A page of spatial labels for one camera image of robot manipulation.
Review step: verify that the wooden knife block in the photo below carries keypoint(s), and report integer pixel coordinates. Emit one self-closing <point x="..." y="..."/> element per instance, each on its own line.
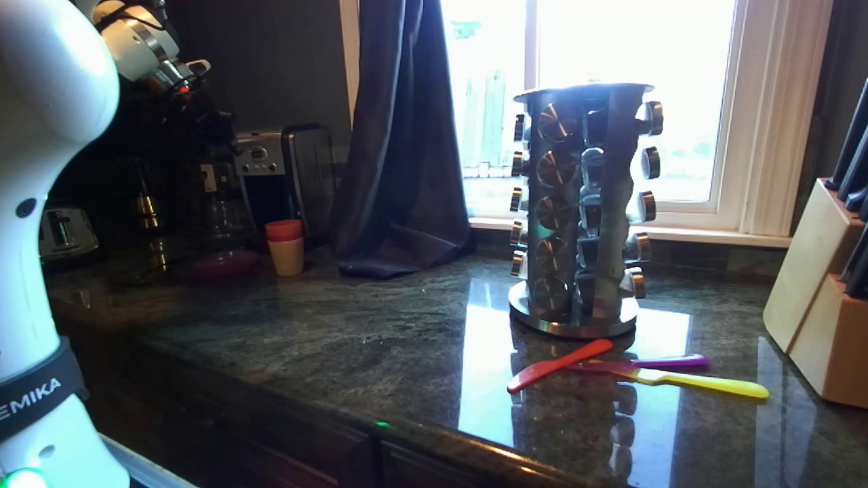
<point x="815" y="288"/>

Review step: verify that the silver drip coffee maker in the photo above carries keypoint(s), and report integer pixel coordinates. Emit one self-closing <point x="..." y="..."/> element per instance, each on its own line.
<point x="285" y="180"/>

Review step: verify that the glass coffee carafe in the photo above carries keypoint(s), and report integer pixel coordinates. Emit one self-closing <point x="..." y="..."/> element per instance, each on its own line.
<point x="220" y="211"/>

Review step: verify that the dark blue curtain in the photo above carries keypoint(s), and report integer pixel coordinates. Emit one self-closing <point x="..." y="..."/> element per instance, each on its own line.
<point x="403" y="145"/>

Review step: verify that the dark glass bottle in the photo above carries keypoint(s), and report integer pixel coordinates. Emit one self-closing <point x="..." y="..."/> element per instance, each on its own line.
<point x="152" y="221"/>

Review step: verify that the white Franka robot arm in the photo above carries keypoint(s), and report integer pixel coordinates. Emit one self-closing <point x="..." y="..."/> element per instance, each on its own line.
<point x="50" y="225"/>

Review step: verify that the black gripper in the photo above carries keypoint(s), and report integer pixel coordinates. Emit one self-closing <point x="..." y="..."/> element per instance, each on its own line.
<point x="194" y="115"/>

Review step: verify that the purple plastic bowl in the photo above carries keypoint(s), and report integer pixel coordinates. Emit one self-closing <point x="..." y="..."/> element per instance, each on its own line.
<point x="220" y="264"/>

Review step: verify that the orange stacked plastic cups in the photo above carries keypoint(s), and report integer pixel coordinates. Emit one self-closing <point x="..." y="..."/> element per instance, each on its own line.
<point x="285" y="248"/>

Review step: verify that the white window frame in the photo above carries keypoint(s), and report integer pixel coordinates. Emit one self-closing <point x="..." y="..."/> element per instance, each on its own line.
<point x="768" y="126"/>

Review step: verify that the red plastic knife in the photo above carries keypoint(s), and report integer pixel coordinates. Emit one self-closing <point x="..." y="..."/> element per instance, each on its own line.
<point x="556" y="363"/>

